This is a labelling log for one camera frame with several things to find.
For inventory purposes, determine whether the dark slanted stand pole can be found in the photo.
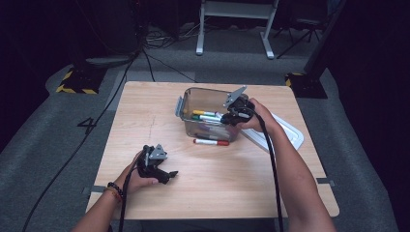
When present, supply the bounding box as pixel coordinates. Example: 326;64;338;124
302;0;347;74

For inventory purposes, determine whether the black bead bracelet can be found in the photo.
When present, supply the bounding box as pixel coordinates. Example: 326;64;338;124
106;181;124;197

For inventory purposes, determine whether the purple marker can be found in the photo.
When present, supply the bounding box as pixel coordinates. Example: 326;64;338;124
201;125;227;134

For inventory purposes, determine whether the clear grey plastic container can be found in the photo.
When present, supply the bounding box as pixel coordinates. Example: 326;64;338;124
175;86;253;143

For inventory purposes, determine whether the white metal table frame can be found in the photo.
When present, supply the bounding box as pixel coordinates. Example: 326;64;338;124
195;0;280;60

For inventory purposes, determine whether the dark equipment cabinet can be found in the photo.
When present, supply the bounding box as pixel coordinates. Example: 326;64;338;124
73;0;144;61

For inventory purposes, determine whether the white container lid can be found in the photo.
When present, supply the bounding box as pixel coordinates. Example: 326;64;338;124
241;110;306;155

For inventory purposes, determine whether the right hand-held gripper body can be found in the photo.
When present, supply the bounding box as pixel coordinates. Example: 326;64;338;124
222;85;255;125

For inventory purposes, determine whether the rust red marker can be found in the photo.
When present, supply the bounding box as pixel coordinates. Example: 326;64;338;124
192;138;230;147

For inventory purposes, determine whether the grey flat stand base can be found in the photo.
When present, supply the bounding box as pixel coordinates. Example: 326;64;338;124
85;55;134;70

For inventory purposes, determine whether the person's right hand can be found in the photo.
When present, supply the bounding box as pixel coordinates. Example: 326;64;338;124
238;98;278;133

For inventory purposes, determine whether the long black floor cable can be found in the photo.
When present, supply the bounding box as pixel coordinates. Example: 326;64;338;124
20;47;143;232

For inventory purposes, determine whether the yellow black striped base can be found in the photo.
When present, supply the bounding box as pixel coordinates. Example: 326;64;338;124
55;65;108;96
284;72;329;100

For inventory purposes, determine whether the orange cord bracelet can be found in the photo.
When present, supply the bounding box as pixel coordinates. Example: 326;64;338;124
102;187;122;203

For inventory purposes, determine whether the tangle of floor cables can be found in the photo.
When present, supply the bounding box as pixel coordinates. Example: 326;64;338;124
141;21;201;50

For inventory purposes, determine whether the dark green marker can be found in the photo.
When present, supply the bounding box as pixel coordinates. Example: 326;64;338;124
191;114;224;124

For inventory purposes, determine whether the person's left hand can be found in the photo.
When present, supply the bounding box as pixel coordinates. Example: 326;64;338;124
115;151;160;194

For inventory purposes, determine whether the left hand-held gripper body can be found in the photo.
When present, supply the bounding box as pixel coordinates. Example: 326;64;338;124
136;143;169;178

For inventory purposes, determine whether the thin black floor cable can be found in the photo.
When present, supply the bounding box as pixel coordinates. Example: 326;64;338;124
142;49;157;83
144;51;195;82

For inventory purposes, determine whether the grey tape strip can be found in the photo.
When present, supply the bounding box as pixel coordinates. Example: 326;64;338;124
81;185;106;194
316;177;337;188

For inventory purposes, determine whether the yellow marker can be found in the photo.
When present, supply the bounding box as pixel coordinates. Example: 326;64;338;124
191;109;218;117

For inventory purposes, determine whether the black tripod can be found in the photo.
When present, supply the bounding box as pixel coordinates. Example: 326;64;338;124
276;15;325;60

